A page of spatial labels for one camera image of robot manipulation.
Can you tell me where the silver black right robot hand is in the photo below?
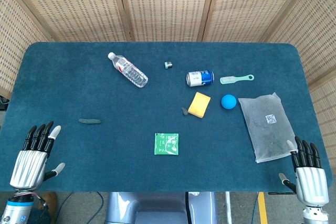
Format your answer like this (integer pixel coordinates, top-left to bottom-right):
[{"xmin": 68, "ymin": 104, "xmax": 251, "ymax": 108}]
[{"xmin": 278, "ymin": 136, "xmax": 330, "ymax": 208}]

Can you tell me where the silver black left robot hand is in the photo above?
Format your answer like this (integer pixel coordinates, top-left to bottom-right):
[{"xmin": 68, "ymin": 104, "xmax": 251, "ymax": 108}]
[{"xmin": 9, "ymin": 121, "xmax": 66, "ymax": 191}]

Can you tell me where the dark green elongated object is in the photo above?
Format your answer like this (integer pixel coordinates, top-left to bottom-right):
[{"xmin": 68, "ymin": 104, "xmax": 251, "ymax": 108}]
[{"xmin": 78, "ymin": 118, "xmax": 102, "ymax": 125}]

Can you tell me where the brown rounded object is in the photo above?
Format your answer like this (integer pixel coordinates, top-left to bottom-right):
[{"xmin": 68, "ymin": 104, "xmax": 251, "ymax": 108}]
[{"xmin": 35, "ymin": 191, "xmax": 58, "ymax": 221}]

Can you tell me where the clear plastic bag with soil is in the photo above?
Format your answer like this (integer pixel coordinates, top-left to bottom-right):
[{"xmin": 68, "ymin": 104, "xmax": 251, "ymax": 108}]
[{"xmin": 238, "ymin": 92, "xmax": 299, "ymax": 164}]

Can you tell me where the white table leg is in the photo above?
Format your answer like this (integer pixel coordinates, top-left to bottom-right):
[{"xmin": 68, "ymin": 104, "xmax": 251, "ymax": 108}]
[{"xmin": 225, "ymin": 191, "xmax": 233, "ymax": 224}]

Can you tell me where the blue felt table cloth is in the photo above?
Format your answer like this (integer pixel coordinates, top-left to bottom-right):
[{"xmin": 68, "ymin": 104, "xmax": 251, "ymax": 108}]
[{"xmin": 0, "ymin": 41, "xmax": 333, "ymax": 193}]

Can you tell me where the blue ball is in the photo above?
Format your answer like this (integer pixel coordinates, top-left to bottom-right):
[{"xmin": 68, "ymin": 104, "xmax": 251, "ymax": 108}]
[{"xmin": 220, "ymin": 94, "xmax": 237, "ymax": 110}]

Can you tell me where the mint green brush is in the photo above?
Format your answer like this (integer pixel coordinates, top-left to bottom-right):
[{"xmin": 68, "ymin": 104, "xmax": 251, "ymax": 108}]
[{"xmin": 219, "ymin": 74, "xmax": 255, "ymax": 85}]

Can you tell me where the grey blue robot torso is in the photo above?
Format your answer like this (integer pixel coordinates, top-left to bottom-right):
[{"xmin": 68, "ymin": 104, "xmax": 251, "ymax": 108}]
[{"xmin": 104, "ymin": 191, "xmax": 218, "ymax": 224}]

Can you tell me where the yellow sponge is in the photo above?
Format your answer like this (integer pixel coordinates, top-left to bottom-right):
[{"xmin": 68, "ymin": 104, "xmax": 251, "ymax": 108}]
[{"xmin": 188, "ymin": 92, "xmax": 212, "ymax": 119}]

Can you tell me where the clear plastic water bottle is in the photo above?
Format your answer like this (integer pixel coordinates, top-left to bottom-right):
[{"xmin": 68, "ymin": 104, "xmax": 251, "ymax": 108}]
[{"xmin": 107, "ymin": 52, "xmax": 149, "ymax": 88}]

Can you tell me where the green tea packet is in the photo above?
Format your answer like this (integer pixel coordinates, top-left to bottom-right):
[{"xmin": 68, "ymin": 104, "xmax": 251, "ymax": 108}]
[{"xmin": 153, "ymin": 132, "xmax": 180, "ymax": 156}]

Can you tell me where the blue white drink can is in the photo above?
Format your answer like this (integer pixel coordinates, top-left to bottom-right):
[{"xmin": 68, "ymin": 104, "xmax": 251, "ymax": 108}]
[{"xmin": 186, "ymin": 70, "xmax": 215, "ymax": 88}]

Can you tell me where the blue floor cable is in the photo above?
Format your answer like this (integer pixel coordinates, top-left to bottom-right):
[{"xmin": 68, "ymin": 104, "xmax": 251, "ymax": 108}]
[
  {"xmin": 251, "ymin": 192, "xmax": 260, "ymax": 224},
  {"xmin": 56, "ymin": 191, "xmax": 105, "ymax": 224}
]

